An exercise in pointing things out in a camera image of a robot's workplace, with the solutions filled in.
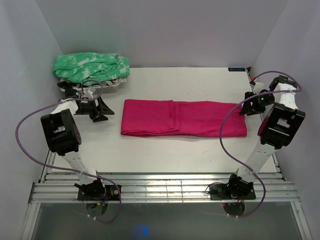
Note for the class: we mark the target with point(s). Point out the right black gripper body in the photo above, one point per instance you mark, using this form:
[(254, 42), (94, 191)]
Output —
[(259, 100)]

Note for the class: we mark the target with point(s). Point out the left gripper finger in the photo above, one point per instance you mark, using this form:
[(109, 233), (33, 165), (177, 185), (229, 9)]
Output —
[(99, 118), (103, 109)]

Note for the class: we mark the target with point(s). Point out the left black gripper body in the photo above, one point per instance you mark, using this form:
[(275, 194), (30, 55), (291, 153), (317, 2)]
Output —
[(90, 109)]

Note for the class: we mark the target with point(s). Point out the pink trousers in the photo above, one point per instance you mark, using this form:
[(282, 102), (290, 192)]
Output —
[(206, 119)]

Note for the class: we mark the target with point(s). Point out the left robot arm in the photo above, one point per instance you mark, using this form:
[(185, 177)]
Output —
[(63, 137)]

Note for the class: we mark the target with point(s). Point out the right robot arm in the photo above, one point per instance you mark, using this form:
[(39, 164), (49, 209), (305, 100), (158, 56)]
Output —
[(277, 130)]

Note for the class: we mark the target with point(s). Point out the white plastic basket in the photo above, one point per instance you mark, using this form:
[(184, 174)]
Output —
[(97, 90)]

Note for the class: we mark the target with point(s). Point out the black white clothes in basket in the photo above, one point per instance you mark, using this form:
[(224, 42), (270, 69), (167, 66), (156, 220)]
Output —
[(67, 84)]

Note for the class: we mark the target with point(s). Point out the green white patterned garment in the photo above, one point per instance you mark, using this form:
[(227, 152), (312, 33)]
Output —
[(91, 67)]

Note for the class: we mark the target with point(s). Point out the blue table label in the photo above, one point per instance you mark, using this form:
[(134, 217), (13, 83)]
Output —
[(236, 69)]

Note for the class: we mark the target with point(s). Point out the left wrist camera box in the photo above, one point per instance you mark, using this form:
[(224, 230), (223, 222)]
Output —
[(89, 93)]

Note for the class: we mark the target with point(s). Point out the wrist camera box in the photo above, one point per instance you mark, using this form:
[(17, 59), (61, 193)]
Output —
[(89, 93), (256, 86)]

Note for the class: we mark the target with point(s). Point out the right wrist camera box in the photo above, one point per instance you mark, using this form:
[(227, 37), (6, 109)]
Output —
[(256, 86)]

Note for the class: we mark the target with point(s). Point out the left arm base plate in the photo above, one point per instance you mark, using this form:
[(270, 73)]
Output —
[(110, 193)]

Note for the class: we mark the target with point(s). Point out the aluminium front rail frame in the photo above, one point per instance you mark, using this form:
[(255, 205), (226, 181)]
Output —
[(163, 182)]

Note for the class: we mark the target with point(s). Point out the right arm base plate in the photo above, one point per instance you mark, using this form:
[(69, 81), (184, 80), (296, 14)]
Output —
[(220, 191)]

